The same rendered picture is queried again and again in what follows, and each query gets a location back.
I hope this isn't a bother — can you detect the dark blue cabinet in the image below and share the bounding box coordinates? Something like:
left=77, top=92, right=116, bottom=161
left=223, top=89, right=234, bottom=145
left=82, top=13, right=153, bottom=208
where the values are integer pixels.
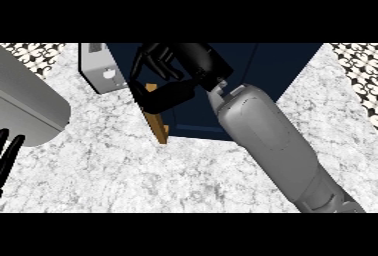
left=105, top=42, right=324, bottom=142

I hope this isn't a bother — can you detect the open wooden cabinet door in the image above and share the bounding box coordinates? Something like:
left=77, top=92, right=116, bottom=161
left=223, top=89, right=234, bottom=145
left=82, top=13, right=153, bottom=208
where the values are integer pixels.
left=141, top=83, right=172, bottom=145

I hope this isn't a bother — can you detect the white toaster appliance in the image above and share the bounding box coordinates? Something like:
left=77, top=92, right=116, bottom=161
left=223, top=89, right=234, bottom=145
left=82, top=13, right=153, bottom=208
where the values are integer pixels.
left=77, top=42, right=130, bottom=95

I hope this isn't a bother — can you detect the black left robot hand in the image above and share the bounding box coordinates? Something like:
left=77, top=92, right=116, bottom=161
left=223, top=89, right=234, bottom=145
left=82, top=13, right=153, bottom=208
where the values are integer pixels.
left=0, top=128, right=27, bottom=198

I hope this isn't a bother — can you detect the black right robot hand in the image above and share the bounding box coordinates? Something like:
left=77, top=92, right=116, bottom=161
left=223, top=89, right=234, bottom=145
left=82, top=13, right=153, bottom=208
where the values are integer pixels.
left=130, top=42, right=235, bottom=115

